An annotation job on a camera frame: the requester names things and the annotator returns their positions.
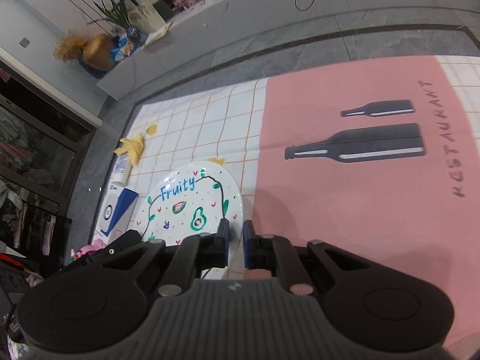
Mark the white fruity painted plate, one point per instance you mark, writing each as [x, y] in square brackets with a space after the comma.
[192, 200]

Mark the golden brown vase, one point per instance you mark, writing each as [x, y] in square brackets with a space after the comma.
[94, 51]

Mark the grey marble tv bench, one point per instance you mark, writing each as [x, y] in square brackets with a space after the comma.
[222, 22]

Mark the blue glass vase plant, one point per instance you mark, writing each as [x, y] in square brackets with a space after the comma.
[118, 14]

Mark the checked lemon tablecloth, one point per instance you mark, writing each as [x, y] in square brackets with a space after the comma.
[377, 157]

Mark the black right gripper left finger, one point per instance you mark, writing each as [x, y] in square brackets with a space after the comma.
[195, 254]

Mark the framed photo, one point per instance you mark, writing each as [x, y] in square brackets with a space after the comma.
[184, 4]

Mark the white tube bottle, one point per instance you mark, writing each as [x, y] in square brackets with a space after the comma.
[121, 170]

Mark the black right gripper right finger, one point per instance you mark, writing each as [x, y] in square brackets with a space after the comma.
[278, 256]

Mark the pink toy pot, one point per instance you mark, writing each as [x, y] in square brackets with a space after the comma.
[88, 249]

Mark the white blue box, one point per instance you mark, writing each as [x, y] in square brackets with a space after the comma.
[116, 212]

